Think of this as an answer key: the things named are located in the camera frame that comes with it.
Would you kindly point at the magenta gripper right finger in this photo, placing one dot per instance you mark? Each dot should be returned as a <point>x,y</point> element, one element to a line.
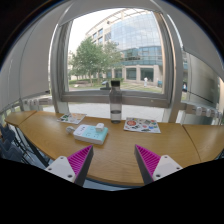
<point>152,166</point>

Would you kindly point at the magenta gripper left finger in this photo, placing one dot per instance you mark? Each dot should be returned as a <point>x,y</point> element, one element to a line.
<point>73,168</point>

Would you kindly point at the white charger plug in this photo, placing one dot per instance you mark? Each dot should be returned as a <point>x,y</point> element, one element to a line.
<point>99,127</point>

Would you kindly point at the white and teal power strip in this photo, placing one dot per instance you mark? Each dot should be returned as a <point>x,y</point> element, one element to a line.
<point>89,134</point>

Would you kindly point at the right colourful sticker sheet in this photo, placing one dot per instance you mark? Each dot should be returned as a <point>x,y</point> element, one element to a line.
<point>141,125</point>

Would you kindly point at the colourful sticker sheet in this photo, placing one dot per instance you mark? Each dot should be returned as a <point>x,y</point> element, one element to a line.
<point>141,125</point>
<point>72,118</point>

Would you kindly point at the left colourful sticker sheet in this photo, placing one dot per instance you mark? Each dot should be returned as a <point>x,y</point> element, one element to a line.
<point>72,118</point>

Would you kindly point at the blue chair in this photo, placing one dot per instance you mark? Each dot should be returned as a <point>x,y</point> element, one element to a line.
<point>8,149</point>

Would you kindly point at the clear water bottle black cap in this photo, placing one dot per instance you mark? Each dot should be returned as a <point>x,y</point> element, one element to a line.
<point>115,99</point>

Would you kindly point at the grey window frame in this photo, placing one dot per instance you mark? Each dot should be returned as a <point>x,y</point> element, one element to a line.
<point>129,57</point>

